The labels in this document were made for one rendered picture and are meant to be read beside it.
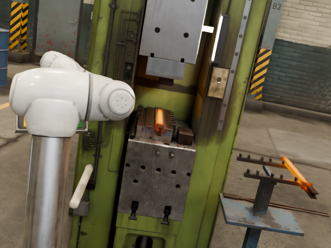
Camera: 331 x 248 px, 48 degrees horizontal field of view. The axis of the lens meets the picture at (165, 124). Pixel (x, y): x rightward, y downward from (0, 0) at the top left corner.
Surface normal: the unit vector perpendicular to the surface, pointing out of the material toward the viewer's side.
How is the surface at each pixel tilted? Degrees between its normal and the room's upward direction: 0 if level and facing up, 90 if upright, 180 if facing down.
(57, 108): 79
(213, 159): 90
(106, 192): 90
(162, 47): 90
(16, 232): 0
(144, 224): 90
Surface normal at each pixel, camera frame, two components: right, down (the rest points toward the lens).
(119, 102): 0.44, 0.15
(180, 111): 0.02, 0.29
